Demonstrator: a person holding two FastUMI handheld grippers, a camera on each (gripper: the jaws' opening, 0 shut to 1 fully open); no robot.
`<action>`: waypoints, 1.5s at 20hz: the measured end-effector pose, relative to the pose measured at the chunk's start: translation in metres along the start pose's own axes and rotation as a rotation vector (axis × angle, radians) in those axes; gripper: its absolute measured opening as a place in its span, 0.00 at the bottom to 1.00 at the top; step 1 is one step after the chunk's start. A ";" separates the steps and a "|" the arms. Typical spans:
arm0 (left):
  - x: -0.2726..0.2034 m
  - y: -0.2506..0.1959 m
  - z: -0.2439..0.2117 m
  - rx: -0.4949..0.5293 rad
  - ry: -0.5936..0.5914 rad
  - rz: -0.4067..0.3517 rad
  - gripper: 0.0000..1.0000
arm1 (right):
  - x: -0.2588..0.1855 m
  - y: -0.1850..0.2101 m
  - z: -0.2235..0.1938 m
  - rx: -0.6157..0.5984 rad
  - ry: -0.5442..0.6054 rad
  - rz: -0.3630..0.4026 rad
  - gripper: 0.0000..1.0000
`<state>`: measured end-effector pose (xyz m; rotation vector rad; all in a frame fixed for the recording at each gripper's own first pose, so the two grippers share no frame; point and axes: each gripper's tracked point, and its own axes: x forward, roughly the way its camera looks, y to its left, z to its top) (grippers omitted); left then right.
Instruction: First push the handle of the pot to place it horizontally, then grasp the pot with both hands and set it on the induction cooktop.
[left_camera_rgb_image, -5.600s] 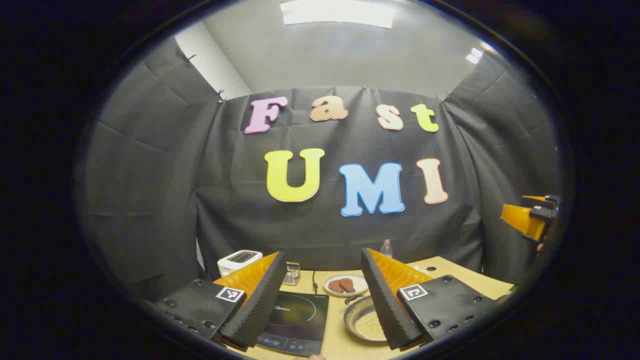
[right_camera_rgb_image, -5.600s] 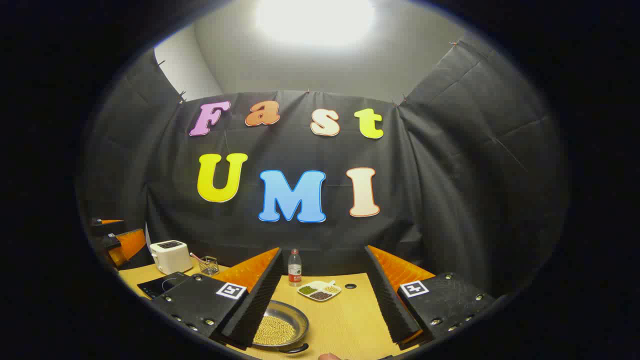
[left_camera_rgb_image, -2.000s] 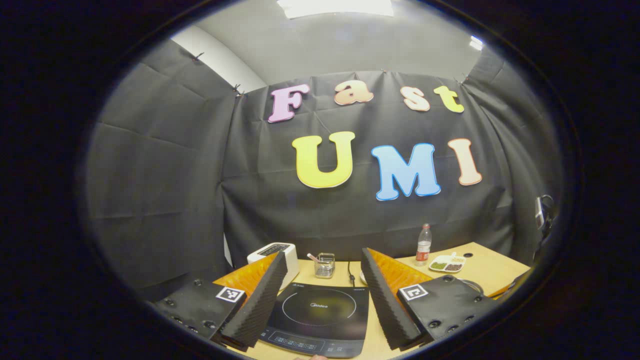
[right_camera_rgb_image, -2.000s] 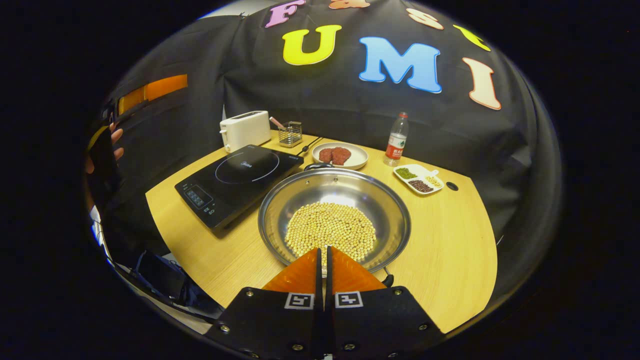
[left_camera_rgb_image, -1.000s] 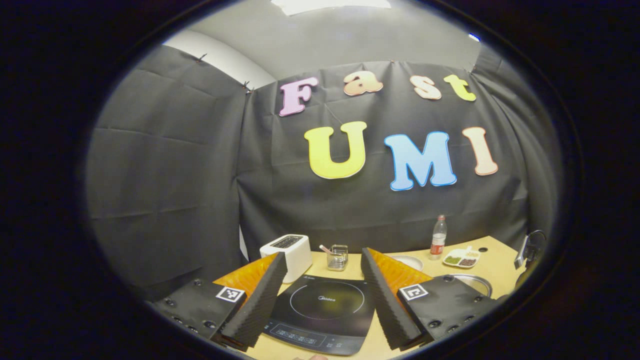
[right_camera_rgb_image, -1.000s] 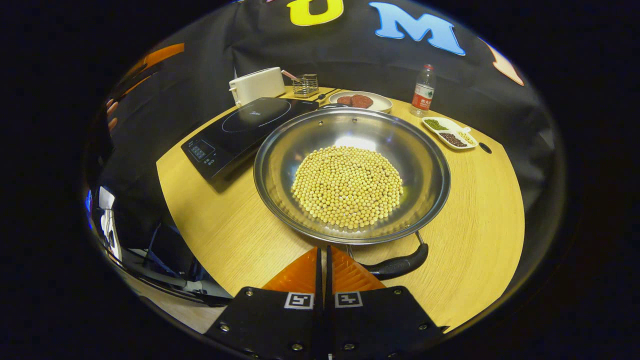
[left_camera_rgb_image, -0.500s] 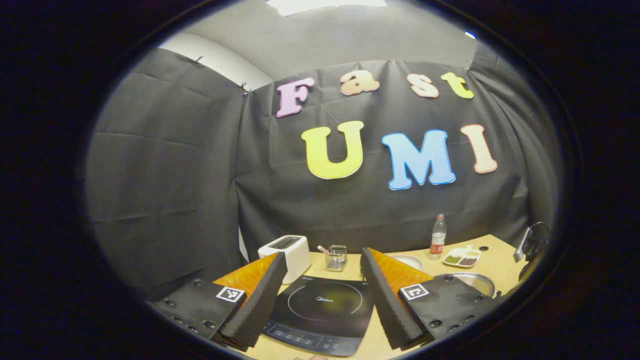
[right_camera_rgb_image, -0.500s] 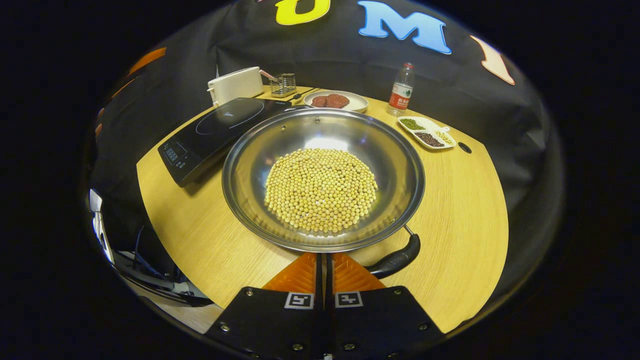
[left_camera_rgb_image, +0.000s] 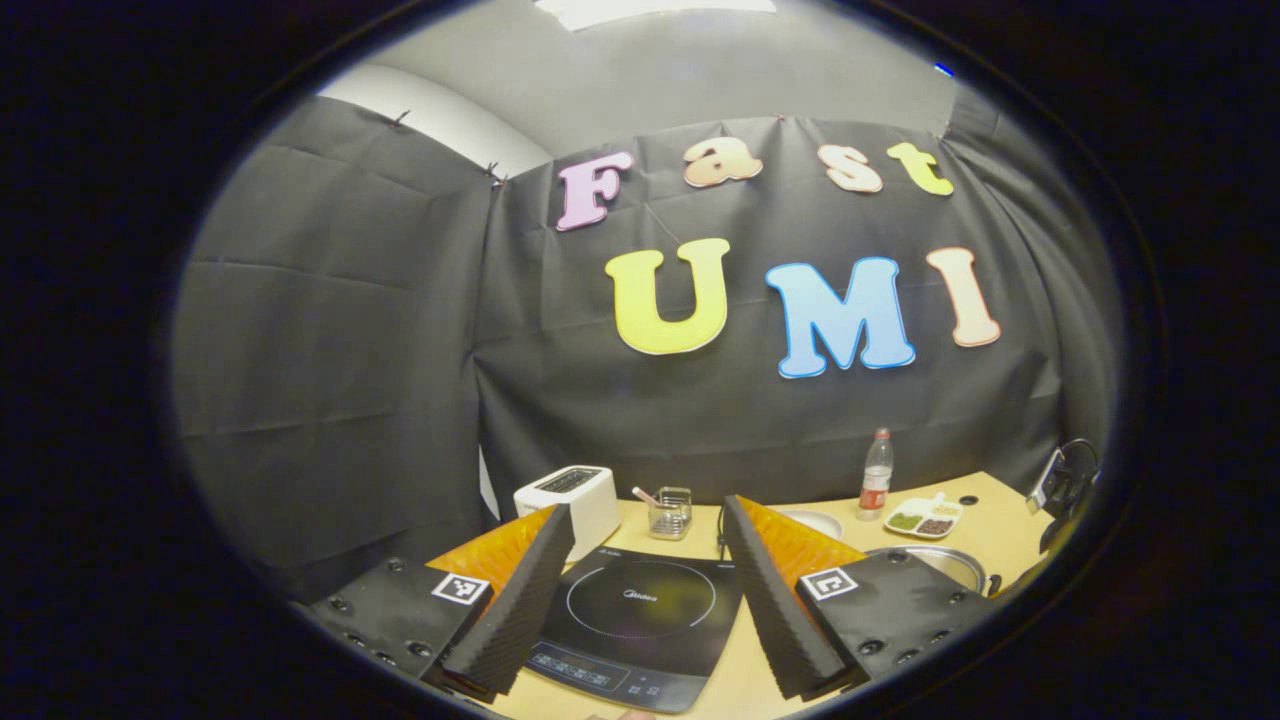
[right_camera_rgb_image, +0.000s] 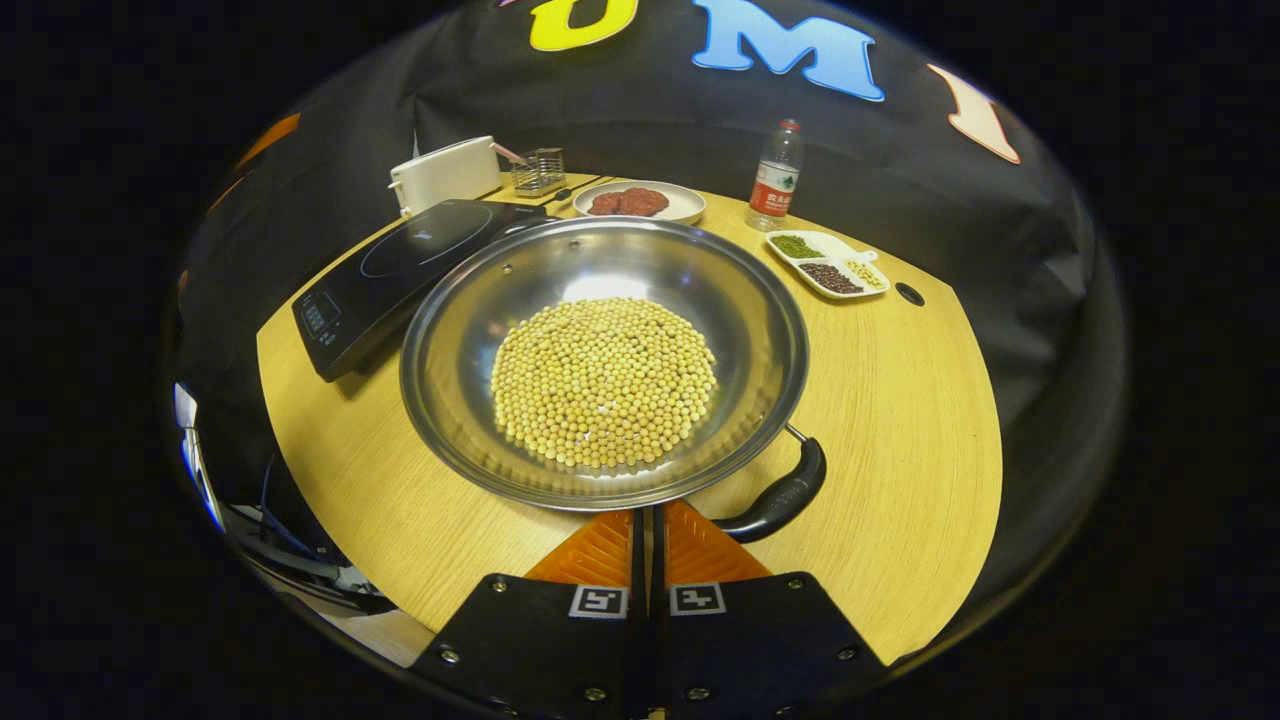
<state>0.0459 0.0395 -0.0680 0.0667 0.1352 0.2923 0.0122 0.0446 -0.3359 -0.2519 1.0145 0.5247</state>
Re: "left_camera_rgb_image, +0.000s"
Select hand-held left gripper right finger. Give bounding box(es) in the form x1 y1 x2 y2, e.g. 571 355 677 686
721 494 998 701

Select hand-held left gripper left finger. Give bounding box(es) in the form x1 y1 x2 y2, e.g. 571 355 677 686
293 502 578 701

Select black induction cooktop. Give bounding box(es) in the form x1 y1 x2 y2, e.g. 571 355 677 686
525 545 746 713

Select stainless steel pot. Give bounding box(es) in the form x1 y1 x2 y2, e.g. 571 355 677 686
862 544 1001 598

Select white round plate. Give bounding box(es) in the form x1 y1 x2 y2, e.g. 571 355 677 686
778 509 844 542

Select white toaster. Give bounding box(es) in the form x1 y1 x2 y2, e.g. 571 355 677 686
513 465 621 561

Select white divided dish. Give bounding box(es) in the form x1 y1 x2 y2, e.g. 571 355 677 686
884 492 964 539

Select clear plastic water bottle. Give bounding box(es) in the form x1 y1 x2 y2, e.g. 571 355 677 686
857 428 894 521

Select black backdrop cloth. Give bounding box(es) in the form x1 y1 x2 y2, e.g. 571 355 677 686
170 95 1121 601

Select ceiling light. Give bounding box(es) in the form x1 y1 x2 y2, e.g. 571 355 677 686
535 0 776 31

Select wire mesh basket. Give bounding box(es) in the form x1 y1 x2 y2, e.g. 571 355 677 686
648 487 693 541

